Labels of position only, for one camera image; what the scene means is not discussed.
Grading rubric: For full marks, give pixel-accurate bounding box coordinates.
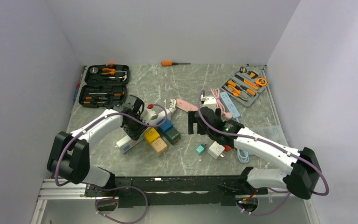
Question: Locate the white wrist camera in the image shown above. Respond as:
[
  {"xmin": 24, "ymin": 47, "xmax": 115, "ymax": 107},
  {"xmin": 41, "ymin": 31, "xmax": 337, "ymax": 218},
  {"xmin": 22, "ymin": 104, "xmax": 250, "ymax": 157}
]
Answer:
[
  {"xmin": 140, "ymin": 108, "xmax": 158, "ymax": 125},
  {"xmin": 203, "ymin": 96, "xmax": 217, "ymax": 110}
]

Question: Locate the orange handled screwdriver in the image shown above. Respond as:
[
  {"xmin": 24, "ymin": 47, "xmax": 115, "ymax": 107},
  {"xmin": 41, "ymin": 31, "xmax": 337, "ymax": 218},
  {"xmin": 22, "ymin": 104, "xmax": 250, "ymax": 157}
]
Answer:
[{"xmin": 161, "ymin": 61, "xmax": 191, "ymax": 67}]

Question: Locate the dark green cube adapter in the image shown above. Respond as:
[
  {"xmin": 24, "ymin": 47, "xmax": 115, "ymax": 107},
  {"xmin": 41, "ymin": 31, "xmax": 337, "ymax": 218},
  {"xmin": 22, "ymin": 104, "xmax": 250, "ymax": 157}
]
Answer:
[{"xmin": 165, "ymin": 127, "xmax": 181, "ymax": 145}]

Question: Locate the red cube adapter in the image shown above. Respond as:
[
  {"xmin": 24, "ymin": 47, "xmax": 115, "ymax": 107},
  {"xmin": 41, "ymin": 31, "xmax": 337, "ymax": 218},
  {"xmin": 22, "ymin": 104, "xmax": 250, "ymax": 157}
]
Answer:
[{"xmin": 224, "ymin": 145, "xmax": 232, "ymax": 152}]

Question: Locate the grey tool case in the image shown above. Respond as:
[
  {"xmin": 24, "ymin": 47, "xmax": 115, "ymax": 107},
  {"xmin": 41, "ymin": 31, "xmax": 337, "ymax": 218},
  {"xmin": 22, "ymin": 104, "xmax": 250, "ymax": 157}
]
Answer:
[{"xmin": 220, "ymin": 64, "xmax": 269, "ymax": 107}]

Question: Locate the white cube adapter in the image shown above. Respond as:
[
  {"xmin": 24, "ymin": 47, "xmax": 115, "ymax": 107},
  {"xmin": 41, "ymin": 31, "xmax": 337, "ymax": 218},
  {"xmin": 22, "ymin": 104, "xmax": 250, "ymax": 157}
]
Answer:
[{"xmin": 207, "ymin": 141, "xmax": 225, "ymax": 160}]

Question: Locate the pink coiled cable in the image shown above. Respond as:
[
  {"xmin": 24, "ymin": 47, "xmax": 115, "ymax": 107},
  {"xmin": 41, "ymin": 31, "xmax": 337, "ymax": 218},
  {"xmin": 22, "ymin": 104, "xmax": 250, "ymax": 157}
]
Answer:
[{"xmin": 211, "ymin": 88, "xmax": 233, "ymax": 120}]

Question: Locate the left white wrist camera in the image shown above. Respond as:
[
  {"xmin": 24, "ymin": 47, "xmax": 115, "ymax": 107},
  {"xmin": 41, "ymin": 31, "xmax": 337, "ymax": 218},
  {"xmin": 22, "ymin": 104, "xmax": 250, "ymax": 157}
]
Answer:
[{"xmin": 140, "ymin": 108, "xmax": 158, "ymax": 125}]

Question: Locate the yellow cube adapter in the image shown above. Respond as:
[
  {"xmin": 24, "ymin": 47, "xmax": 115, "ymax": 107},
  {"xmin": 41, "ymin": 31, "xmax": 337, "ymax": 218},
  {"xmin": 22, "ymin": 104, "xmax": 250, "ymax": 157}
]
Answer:
[{"xmin": 143, "ymin": 127, "xmax": 160, "ymax": 145}]

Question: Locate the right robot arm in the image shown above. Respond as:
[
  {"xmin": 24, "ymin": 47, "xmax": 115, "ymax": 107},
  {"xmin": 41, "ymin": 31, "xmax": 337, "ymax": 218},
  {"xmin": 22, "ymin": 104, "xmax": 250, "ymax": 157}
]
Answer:
[{"xmin": 188, "ymin": 107, "xmax": 329, "ymax": 200}]

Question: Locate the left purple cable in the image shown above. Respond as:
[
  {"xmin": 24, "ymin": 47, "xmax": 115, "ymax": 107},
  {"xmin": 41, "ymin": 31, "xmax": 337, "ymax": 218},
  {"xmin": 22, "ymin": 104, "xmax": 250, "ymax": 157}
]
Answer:
[{"xmin": 54, "ymin": 103, "xmax": 169, "ymax": 224}]

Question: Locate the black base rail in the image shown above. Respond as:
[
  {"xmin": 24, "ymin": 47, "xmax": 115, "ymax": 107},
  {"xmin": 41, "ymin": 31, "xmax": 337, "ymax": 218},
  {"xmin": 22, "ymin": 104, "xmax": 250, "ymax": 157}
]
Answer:
[{"xmin": 85, "ymin": 175, "xmax": 268, "ymax": 208}]

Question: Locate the blue red pen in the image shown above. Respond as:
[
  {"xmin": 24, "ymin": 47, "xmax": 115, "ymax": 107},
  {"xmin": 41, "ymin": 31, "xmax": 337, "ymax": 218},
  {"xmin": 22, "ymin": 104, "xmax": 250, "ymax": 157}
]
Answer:
[{"xmin": 73, "ymin": 65, "xmax": 86, "ymax": 103}]

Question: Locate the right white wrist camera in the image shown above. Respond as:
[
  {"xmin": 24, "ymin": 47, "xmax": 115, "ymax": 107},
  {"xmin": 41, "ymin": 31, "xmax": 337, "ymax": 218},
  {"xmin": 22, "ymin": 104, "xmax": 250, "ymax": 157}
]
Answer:
[{"xmin": 203, "ymin": 96, "xmax": 217, "ymax": 110}]

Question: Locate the blue cube adapter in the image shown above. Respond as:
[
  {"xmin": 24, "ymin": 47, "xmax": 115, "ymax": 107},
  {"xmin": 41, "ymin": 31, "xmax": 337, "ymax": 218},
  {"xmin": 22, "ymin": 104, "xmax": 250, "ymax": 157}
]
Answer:
[{"xmin": 157, "ymin": 119, "xmax": 173, "ymax": 134}]

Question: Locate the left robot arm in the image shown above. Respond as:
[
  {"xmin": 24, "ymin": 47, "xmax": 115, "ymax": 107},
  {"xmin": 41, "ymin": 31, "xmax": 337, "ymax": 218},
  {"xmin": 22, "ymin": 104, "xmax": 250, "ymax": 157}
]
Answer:
[{"xmin": 47, "ymin": 95, "xmax": 147, "ymax": 196}]

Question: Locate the light blue power strip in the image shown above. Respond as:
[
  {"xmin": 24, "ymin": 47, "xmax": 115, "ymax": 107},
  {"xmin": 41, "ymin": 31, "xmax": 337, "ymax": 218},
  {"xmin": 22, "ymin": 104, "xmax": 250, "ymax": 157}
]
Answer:
[{"xmin": 220, "ymin": 91, "xmax": 241, "ymax": 121}]

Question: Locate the light blue round plug cable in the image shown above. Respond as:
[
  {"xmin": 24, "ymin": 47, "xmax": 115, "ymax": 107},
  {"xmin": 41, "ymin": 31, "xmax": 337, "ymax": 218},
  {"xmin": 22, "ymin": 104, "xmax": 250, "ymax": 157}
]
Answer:
[{"xmin": 237, "ymin": 149, "xmax": 251, "ymax": 164}]

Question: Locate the white power strip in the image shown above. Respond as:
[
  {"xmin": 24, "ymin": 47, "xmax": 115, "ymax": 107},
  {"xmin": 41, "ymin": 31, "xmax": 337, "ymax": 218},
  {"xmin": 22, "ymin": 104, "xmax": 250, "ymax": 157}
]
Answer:
[{"xmin": 115, "ymin": 99, "xmax": 177, "ymax": 154}]

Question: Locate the pink power strip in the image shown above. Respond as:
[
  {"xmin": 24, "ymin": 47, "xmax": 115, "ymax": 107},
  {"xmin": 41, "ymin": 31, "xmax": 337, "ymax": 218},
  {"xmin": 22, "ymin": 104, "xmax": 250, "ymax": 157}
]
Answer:
[{"xmin": 176, "ymin": 98, "xmax": 198, "ymax": 112}]

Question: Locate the black tool case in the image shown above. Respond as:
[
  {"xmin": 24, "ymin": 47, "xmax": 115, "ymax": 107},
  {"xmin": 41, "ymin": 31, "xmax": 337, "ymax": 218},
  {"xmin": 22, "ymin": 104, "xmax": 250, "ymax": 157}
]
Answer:
[{"xmin": 78, "ymin": 63, "xmax": 131, "ymax": 109}]

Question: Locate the beige cube adapter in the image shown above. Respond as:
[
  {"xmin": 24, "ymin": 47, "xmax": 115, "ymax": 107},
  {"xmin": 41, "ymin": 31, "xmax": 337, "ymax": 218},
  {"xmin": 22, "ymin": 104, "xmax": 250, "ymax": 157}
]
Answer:
[{"xmin": 151, "ymin": 138, "xmax": 168, "ymax": 156}]

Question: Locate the clear screw box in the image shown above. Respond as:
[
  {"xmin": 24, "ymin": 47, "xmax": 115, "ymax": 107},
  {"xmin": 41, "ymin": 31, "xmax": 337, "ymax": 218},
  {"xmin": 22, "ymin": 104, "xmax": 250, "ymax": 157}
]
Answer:
[{"xmin": 250, "ymin": 126, "xmax": 288, "ymax": 146}]

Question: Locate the teal cube adapter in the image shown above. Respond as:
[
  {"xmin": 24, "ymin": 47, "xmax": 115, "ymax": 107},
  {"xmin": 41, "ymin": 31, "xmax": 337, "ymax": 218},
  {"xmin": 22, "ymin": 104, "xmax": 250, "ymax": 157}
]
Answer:
[{"xmin": 196, "ymin": 144, "xmax": 206, "ymax": 155}]

